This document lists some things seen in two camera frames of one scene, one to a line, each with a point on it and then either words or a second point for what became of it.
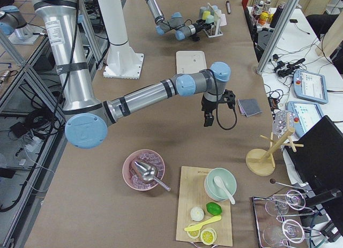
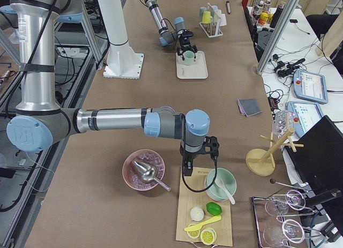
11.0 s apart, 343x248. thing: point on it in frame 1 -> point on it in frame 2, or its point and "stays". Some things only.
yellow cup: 205,14 stays
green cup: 209,19 -> 189,58
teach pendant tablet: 310,87 stays
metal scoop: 149,173 stays
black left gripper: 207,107 -> 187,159
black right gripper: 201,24 -> 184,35
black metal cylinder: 228,7 stays
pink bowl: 147,157 stays
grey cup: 202,9 stays
